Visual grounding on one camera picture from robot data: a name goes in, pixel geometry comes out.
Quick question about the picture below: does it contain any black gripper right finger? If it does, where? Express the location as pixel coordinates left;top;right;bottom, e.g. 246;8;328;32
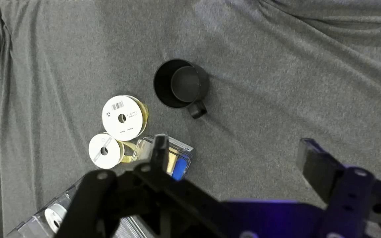
298;138;381;238

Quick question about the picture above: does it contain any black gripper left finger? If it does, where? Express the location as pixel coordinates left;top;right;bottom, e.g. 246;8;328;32
54;135;226;238

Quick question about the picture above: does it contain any small white ribbon spool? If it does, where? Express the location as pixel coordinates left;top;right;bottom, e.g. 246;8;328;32
89;134;138;169

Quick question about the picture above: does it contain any large white ribbon spool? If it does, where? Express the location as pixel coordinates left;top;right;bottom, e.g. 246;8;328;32
102;95;148;142

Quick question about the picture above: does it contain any grey tablecloth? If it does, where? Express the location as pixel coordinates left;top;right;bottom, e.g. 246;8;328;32
0;0;381;229

